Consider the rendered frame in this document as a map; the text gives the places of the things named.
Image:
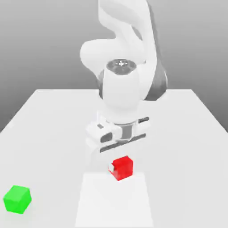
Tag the small green cube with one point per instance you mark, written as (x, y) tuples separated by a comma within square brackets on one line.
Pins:
[(17, 199)]

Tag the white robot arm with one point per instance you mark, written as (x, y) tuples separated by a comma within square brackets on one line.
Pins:
[(121, 92)]

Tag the small red cube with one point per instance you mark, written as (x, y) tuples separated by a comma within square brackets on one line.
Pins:
[(123, 168)]

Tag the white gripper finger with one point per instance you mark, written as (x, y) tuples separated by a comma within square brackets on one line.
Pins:
[(110, 167)]

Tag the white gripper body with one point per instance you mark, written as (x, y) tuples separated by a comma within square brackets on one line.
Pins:
[(122, 143)]

